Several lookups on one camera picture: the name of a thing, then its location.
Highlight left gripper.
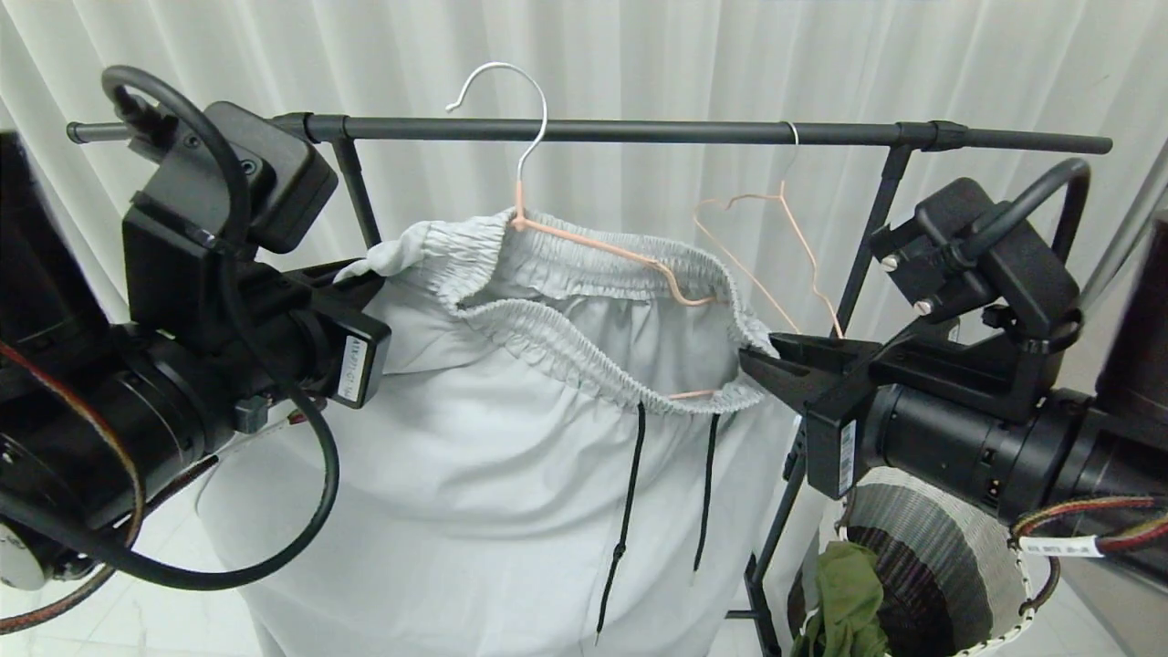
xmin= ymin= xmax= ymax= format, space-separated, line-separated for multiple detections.
xmin=214 ymin=306 xmax=391 ymax=430

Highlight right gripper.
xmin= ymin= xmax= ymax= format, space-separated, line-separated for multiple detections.
xmin=739 ymin=333 xmax=1032 ymax=521

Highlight pink clothes hanger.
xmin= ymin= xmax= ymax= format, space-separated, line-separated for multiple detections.
xmin=692 ymin=121 xmax=845 ymax=340
xmin=445 ymin=61 xmax=722 ymax=401

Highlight pale grey shorts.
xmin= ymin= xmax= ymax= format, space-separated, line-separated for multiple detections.
xmin=194 ymin=208 xmax=822 ymax=657

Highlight green long-sleeved shirt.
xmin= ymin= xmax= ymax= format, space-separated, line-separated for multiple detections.
xmin=792 ymin=540 xmax=891 ymax=657

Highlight white laundry basket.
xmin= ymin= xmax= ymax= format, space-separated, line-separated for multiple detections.
xmin=785 ymin=465 xmax=1059 ymax=657

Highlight black clothes rack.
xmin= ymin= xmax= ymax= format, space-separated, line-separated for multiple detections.
xmin=66 ymin=112 xmax=1114 ymax=657

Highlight white curtain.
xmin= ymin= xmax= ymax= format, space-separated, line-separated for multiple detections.
xmin=0 ymin=0 xmax=1168 ymax=512

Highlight black cable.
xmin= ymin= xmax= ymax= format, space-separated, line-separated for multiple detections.
xmin=949 ymin=157 xmax=1092 ymax=266
xmin=0 ymin=64 xmax=340 ymax=591

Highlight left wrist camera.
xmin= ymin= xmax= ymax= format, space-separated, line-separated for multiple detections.
xmin=123 ymin=100 xmax=339 ymax=352

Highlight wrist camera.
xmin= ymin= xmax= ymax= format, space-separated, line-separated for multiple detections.
xmin=870 ymin=178 xmax=1084 ymax=393
xmin=123 ymin=100 xmax=339 ymax=352

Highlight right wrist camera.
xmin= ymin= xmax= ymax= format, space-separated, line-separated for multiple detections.
xmin=870 ymin=178 xmax=1084 ymax=393

